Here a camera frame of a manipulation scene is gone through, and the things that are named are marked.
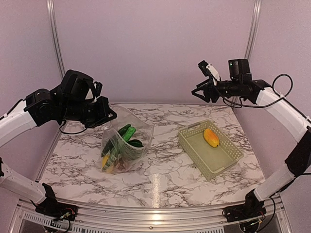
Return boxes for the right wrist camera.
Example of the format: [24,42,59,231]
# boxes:
[198,60,221,82]

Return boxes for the clear zip top bag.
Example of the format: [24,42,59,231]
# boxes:
[99,105,155,173]

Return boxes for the green cucumber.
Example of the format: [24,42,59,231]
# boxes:
[118,124,136,142]

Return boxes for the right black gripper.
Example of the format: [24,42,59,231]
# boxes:
[191,76,241,103]

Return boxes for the yellow lemon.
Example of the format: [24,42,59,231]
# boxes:
[101,155,112,171]

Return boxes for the left aluminium frame post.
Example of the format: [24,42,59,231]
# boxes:
[46,0,65,78]

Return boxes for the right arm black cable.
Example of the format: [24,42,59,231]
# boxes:
[222,74,294,109]

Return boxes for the beige perforated plastic basket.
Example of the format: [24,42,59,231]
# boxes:
[178,120,243,180]

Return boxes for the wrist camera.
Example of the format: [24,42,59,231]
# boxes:
[57,69,103,102]
[198,60,221,82]

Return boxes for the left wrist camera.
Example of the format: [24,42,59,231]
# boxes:
[57,69,103,102]

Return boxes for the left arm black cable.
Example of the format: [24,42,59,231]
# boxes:
[58,120,88,134]

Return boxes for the front aluminium rail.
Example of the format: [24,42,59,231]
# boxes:
[8,196,292,233]

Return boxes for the green white bok choy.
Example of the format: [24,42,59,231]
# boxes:
[101,139,143,157]

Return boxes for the brown bread bun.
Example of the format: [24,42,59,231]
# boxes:
[114,159,130,171]

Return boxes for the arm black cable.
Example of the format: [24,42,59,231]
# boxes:
[58,120,88,134]
[222,74,294,109]

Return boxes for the right aluminium frame post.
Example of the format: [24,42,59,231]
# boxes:
[244,0,262,61]

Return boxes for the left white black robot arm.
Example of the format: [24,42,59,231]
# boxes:
[0,89,117,217]

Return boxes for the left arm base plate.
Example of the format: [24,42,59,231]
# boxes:
[35,202,78,221]

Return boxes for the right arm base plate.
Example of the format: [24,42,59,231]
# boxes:
[222,204,267,222]

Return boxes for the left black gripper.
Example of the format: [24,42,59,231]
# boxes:
[59,95,117,128]

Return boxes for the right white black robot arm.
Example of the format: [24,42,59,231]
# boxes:
[191,59,311,217]

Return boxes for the aluminium frame post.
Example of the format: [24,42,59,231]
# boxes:
[46,0,65,78]
[244,0,262,61]

